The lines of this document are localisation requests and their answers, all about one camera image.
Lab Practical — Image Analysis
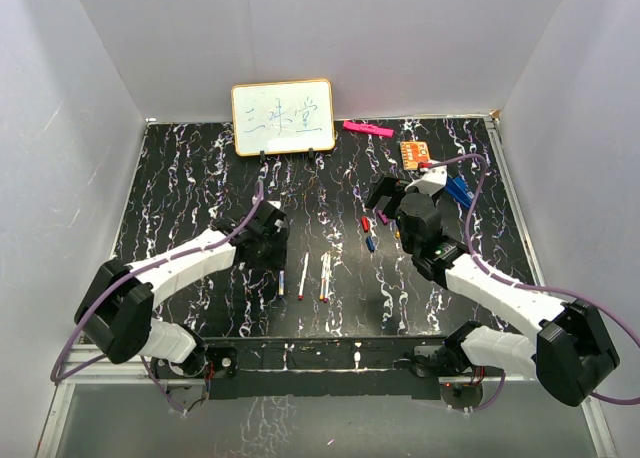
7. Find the blue whiteboard pen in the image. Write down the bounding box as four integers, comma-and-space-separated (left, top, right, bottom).
278, 270, 286, 298

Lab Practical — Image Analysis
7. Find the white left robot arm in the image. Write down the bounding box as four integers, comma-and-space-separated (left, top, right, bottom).
74, 200, 289, 377

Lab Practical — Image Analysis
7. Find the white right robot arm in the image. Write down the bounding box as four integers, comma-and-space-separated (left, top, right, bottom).
365, 176, 620, 406

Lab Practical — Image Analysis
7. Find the red pen cap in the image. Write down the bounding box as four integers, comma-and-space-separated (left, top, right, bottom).
361, 216, 370, 233

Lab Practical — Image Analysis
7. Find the red whiteboard pen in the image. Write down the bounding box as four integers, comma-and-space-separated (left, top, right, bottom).
298, 251, 309, 301

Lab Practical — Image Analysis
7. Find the yellow whiteboard pen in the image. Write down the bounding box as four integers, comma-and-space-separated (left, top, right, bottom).
319, 252, 329, 302

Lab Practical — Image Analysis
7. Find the purple whiteboard pen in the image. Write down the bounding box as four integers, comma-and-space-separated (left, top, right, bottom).
323, 252, 331, 303

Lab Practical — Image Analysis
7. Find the blue stapler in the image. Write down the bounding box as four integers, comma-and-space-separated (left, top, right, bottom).
445, 176, 474, 209

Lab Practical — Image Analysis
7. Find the small yellow-framed whiteboard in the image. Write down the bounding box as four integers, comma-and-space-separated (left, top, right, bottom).
231, 79, 336, 157

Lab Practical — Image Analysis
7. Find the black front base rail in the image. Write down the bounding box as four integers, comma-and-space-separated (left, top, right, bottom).
149, 335, 506, 402

